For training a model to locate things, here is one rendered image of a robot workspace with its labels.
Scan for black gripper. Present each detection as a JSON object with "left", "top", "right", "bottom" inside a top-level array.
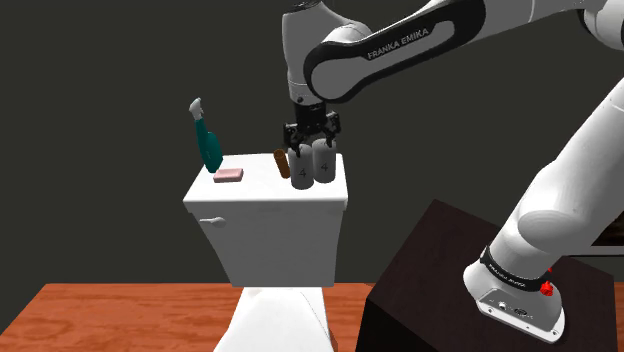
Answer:
[{"left": 283, "top": 101, "right": 342, "bottom": 158}]

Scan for grey cylinder can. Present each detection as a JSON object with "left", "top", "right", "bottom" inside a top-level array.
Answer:
[
  {"left": 287, "top": 143, "right": 315, "bottom": 191},
  {"left": 311, "top": 138, "right": 338, "bottom": 184}
]

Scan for brown cylinder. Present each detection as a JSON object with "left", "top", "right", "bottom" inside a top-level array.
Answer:
[{"left": 273, "top": 148, "right": 292, "bottom": 180}]

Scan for pink soap bar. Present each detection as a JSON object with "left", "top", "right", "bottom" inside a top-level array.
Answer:
[{"left": 212, "top": 167, "right": 244, "bottom": 184}]

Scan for teal spray bottle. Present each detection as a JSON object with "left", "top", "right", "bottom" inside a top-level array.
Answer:
[{"left": 188, "top": 97, "right": 224, "bottom": 175}]

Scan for white toilet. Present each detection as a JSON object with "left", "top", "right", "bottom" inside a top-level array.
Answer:
[{"left": 182, "top": 152, "right": 350, "bottom": 352}]

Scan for dark robot stand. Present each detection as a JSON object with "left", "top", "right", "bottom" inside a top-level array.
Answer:
[{"left": 355, "top": 198, "right": 617, "bottom": 352}]

